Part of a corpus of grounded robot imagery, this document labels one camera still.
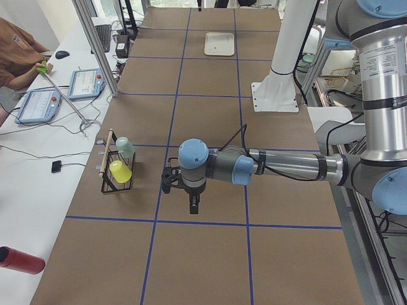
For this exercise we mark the black power adapter box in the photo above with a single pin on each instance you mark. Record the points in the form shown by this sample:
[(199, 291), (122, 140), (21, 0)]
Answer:
[(122, 46)]

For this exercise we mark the metal reacher stick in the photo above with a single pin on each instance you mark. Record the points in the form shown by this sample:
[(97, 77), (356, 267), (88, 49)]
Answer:
[(42, 68)]

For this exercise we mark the near blue teach pendant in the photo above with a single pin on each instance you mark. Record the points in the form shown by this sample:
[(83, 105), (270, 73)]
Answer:
[(39, 106)]

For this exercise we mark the aluminium frame post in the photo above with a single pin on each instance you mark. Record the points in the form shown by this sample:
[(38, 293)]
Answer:
[(83, 14)]

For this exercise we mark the wooden rack handle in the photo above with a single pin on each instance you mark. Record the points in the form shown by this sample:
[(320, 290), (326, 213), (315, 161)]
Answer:
[(106, 153)]

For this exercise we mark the white camera pillar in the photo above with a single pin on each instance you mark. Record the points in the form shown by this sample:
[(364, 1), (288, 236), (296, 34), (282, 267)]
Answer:
[(276, 93)]

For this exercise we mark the black computer mouse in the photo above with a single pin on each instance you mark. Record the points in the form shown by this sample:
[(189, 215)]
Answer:
[(61, 54)]

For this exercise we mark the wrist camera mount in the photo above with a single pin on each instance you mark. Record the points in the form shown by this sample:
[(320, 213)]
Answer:
[(171, 176)]

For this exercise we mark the blue teach pendant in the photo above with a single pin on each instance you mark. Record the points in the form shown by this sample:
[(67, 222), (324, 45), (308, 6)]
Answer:
[(86, 84), (39, 106)]

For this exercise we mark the black wire cup rack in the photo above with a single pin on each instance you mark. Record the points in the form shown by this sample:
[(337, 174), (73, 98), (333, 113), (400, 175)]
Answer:
[(109, 184)]

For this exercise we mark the yellow cup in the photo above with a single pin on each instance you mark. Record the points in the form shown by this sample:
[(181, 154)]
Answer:
[(120, 171)]

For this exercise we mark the small black puck device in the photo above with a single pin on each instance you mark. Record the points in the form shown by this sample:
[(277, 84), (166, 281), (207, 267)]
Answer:
[(56, 166)]

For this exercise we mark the red bottle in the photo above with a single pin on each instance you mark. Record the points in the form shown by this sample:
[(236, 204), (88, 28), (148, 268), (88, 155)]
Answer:
[(21, 261)]

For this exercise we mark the cream rabbit tray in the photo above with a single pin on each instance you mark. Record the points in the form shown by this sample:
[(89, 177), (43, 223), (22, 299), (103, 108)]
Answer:
[(219, 44)]

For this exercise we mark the person in brown shirt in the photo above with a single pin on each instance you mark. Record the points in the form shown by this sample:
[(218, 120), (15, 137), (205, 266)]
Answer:
[(21, 57)]

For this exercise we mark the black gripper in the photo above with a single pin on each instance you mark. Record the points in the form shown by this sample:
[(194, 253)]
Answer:
[(193, 191)]

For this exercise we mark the green cup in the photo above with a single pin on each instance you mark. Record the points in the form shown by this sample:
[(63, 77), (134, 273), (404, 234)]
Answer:
[(125, 147)]

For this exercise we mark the black keyboard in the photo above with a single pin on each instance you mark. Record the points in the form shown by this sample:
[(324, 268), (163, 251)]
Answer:
[(104, 33)]

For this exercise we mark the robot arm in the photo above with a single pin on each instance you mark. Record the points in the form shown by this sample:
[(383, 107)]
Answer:
[(377, 30)]

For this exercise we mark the far blue teach pendant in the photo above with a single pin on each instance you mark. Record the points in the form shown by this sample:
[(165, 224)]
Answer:
[(86, 84)]

